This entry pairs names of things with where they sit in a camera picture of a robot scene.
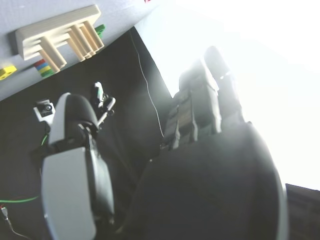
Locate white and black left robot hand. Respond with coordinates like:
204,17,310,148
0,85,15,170
41,46,291,240

